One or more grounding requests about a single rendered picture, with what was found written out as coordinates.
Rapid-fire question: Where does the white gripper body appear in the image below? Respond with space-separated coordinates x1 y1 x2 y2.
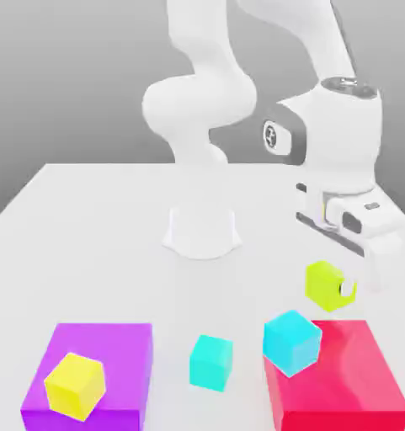
295 182 404 259

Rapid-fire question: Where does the small lime green cube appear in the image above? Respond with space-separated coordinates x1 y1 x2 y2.
304 259 359 313

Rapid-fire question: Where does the small sky blue cube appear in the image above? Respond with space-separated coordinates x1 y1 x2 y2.
262 309 323 379

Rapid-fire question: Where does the small turquoise cube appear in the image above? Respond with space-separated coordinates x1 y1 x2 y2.
189 333 234 393

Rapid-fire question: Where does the small yellow cube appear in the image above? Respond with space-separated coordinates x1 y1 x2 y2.
43 352 107 423

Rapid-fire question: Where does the large red box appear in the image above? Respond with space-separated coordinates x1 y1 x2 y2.
263 319 405 431

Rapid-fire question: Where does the large purple box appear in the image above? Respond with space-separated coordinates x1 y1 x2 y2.
19 322 153 431

